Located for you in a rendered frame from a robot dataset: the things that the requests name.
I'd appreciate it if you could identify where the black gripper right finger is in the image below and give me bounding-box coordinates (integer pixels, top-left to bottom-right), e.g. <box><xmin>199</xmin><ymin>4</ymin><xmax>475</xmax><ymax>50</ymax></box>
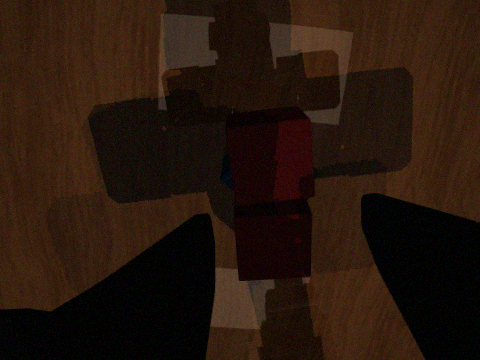
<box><xmin>360</xmin><ymin>193</ymin><xmax>480</xmax><ymax>360</ymax></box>

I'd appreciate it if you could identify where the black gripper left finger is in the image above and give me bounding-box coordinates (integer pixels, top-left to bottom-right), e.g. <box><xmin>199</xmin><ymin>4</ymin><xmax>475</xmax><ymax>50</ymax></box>
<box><xmin>0</xmin><ymin>213</ymin><xmax>216</xmax><ymax>360</ymax></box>

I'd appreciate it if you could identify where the blue cube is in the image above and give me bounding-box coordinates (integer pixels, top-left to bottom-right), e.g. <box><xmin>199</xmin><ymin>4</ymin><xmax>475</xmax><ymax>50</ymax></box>
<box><xmin>220</xmin><ymin>155</ymin><xmax>319</xmax><ymax>191</ymax></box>

